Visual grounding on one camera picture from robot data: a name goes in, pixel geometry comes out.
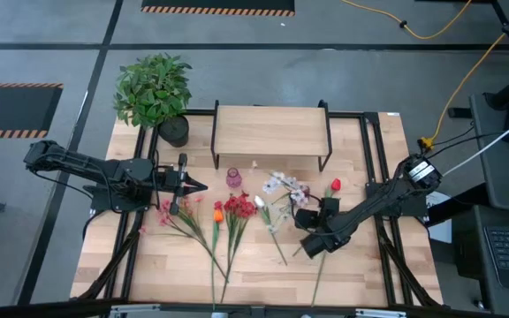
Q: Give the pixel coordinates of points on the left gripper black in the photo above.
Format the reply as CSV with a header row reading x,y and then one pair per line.
x,y
166,181

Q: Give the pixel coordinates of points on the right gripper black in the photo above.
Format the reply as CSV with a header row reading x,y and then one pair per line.
x,y
325,238

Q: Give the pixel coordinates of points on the pink artificial flower bunch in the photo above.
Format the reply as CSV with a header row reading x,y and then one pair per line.
x,y
188,216

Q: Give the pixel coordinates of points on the pink glass vase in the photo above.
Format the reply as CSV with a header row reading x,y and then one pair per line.
x,y
233,179

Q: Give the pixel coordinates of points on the red artificial flower bunch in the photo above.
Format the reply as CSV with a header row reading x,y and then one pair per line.
x,y
237,205

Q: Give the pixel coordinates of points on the white artificial tulip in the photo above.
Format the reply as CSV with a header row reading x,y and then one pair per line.
x,y
259,201

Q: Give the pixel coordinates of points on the white artificial flower bunch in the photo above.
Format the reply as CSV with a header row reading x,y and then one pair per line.
x,y
272,184

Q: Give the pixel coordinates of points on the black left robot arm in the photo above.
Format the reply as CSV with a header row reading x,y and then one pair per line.
x,y
104,168

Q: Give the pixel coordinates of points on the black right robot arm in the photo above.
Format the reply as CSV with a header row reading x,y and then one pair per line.
x,y
378,201

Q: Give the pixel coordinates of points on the wooden shelf black metal legs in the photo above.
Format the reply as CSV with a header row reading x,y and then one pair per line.
x,y
272,130

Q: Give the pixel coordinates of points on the green potted plant black pot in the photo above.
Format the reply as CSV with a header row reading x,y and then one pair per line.
x,y
153,93

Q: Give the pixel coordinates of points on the white paper sheet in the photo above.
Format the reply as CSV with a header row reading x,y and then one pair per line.
x,y
443,232

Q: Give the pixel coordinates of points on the dark desk with keyboard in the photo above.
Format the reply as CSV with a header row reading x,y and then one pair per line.
x,y
471,265

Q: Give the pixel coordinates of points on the dark grey side desk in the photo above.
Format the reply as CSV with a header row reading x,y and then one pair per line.
x,y
502,185

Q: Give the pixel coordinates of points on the long black hazard-striped mat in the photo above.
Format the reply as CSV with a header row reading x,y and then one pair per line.
x,y
214,3

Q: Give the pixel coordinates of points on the black crossbar silver brackets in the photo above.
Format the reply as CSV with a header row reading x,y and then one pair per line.
x,y
38,309

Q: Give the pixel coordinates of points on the wide black hazard-striped mat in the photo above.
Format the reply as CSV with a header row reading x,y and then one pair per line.
x,y
11,108

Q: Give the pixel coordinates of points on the black aluminium table frame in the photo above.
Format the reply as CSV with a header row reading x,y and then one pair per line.
x,y
347,114

